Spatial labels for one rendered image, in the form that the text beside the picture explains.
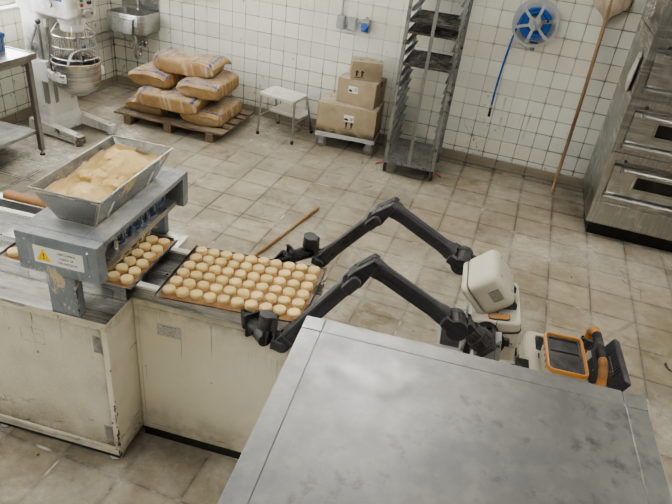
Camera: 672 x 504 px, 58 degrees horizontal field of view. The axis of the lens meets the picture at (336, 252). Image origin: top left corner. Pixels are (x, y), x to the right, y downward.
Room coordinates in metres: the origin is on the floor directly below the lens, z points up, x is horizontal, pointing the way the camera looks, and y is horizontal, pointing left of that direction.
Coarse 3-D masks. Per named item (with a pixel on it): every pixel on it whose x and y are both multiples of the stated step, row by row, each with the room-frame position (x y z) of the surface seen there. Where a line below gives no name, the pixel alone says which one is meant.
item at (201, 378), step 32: (160, 320) 1.90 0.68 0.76; (192, 320) 1.88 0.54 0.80; (224, 320) 1.86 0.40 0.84; (160, 352) 1.91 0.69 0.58; (192, 352) 1.88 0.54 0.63; (224, 352) 1.86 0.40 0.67; (256, 352) 1.83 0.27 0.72; (288, 352) 1.81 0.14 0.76; (160, 384) 1.91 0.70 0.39; (192, 384) 1.88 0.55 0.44; (224, 384) 1.86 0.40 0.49; (256, 384) 1.83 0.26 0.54; (160, 416) 1.91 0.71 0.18; (192, 416) 1.88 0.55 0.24; (224, 416) 1.86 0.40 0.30; (256, 416) 1.83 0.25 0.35; (224, 448) 1.89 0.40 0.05
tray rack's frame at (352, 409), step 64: (320, 384) 0.57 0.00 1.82; (384, 384) 0.58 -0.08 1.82; (448, 384) 0.60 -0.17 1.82; (512, 384) 0.61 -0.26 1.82; (576, 384) 0.63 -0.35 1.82; (256, 448) 0.46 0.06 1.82; (320, 448) 0.47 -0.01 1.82; (384, 448) 0.48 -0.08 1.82; (448, 448) 0.49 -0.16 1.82; (512, 448) 0.50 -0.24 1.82; (576, 448) 0.52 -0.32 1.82; (640, 448) 0.53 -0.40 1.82
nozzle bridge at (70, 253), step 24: (168, 168) 2.45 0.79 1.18; (144, 192) 2.20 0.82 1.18; (168, 192) 2.41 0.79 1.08; (48, 216) 1.91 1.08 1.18; (120, 216) 1.98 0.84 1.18; (144, 216) 2.22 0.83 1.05; (24, 240) 1.79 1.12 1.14; (48, 240) 1.77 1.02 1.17; (72, 240) 1.77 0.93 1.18; (96, 240) 1.80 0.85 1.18; (120, 240) 2.01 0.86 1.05; (24, 264) 1.79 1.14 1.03; (48, 264) 1.77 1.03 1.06; (72, 264) 1.76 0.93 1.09; (96, 264) 1.74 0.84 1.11; (72, 288) 1.76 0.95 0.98; (72, 312) 1.76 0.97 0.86
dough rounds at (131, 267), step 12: (144, 240) 2.26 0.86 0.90; (156, 240) 2.25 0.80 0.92; (168, 240) 2.26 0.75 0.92; (12, 252) 2.02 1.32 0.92; (132, 252) 2.13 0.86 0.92; (144, 252) 2.17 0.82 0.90; (156, 252) 2.16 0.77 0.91; (120, 264) 2.03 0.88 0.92; (132, 264) 2.06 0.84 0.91; (144, 264) 2.05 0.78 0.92; (108, 276) 1.94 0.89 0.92; (120, 276) 1.96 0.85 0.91; (132, 276) 1.96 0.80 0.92
